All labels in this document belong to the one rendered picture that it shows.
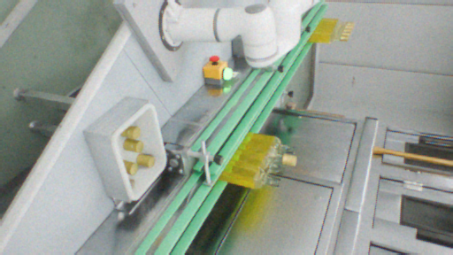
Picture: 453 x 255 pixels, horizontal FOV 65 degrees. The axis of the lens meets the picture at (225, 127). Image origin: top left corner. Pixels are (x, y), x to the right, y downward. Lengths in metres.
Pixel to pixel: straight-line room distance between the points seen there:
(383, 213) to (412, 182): 0.19
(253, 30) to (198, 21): 0.16
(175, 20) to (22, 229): 0.64
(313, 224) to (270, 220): 0.14
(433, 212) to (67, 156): 1.14
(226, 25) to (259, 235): 0.64
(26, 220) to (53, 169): 0.12
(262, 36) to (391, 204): 0.75
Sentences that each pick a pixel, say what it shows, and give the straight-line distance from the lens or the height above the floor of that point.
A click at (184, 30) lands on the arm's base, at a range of 1.06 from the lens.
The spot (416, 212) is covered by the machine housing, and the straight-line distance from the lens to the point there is 1.39.
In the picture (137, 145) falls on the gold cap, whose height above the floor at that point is 0.81.
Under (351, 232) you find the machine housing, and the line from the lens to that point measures 1.22.
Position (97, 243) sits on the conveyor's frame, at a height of 0.79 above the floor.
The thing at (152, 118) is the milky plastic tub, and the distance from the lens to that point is 0.99.
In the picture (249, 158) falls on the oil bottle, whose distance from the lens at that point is 1.20.
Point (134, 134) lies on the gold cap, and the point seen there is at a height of 0.81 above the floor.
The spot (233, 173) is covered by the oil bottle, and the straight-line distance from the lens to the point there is 1.16.
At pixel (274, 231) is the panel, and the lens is 1.19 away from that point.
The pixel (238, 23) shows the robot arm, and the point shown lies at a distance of 0.98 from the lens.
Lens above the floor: 1.39
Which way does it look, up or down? 22 degrees down
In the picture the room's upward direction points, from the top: 101 degrees clockwise
